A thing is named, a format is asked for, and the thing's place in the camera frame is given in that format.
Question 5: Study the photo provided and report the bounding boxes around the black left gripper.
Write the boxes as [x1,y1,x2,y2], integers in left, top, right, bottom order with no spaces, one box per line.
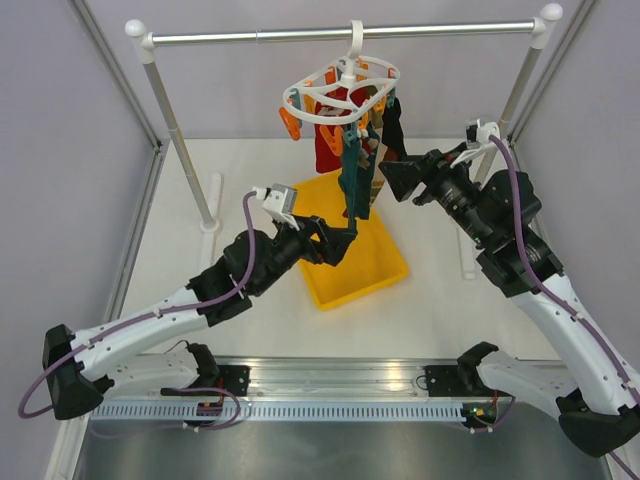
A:
[253,211,358,295]

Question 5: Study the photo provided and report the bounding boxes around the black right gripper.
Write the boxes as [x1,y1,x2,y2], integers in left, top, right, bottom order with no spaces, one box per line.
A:
[378,141,494,246]

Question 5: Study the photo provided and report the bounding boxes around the black sock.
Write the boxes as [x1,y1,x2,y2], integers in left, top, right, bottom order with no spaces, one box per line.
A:
[382,98,407,162]

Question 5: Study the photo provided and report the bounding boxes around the dark teal sock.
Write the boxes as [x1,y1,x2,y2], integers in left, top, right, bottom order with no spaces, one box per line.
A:
[338,130,370,230]

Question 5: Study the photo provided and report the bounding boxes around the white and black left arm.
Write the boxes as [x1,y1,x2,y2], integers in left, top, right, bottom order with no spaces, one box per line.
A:
[43,216,357,420]

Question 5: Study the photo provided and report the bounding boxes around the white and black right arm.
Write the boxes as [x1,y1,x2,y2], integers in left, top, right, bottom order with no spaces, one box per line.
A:
[381,148,639,457]

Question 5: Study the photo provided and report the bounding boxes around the white round clip hanger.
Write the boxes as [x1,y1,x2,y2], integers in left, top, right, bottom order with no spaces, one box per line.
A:
[279,20,401,141]

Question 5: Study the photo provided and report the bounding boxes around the striped beige maroon sock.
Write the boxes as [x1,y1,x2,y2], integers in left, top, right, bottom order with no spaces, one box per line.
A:
[357,108,387,208]

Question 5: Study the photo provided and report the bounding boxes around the yellow plastic tray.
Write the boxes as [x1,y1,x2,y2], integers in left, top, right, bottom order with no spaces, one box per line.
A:
[294,171,409,310]

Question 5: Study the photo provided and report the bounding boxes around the red sock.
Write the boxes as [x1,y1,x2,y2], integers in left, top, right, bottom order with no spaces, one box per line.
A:
[314,86,377,174]

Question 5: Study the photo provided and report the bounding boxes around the silver clothes rack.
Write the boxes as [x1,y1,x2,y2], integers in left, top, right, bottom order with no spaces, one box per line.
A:
[125,3,563,238]

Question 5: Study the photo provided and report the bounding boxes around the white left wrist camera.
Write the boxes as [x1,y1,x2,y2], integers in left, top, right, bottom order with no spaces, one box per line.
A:
[252,184,300,231]

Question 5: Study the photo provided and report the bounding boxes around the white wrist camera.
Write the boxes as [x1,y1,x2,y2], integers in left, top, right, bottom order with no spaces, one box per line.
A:
[252,184,300,231]
[450,118,500,168]

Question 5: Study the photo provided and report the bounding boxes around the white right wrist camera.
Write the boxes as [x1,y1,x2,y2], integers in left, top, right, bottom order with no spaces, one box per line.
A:
[450,118,500,168]

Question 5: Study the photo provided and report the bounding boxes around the aluminium table edge rail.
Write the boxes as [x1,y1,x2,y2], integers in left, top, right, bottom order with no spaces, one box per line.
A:
[92,349,492,399]

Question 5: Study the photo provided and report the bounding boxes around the white slotted cable duct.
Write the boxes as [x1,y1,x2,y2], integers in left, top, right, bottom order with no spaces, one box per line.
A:
[91,400,465,423]

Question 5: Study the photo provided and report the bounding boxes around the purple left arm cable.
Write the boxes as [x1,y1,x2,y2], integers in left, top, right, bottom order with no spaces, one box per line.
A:
[17,192,261,441]

